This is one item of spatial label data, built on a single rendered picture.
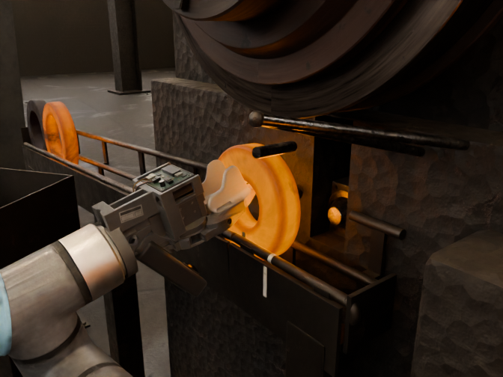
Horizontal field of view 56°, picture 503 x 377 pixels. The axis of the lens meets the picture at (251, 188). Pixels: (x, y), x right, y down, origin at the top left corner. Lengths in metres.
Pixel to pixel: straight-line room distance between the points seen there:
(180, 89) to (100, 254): 0.42
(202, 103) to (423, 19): 0.49
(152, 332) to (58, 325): 1.17
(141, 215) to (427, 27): 0.34
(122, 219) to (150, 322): 1.22
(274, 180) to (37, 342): 0.31
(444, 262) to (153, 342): 1.33
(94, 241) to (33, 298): 0.08
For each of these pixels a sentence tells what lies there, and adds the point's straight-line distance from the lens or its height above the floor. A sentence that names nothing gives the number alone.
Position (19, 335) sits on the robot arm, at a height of 0.69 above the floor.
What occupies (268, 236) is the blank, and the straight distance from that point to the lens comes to 0.60.
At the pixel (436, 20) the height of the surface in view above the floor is 0.97.
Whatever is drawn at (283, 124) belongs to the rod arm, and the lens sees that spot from 0.39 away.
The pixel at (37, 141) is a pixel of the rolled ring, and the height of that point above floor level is 0.63.
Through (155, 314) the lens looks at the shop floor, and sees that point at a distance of 1.77.
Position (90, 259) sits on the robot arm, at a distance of 0.51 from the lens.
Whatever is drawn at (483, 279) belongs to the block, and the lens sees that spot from 0.39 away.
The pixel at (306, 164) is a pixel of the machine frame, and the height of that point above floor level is 0.80.
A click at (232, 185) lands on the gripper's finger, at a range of 0.58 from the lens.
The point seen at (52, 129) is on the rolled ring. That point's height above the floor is 0.70.
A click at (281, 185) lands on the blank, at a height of 0.79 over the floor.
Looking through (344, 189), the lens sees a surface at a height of 0.77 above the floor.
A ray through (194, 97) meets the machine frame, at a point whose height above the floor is 0.86.
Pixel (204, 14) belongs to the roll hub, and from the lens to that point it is 0.44.
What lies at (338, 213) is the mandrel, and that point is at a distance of 0.62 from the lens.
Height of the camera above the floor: 0.97
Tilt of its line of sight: 19 degrees down
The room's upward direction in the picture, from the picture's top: straight up
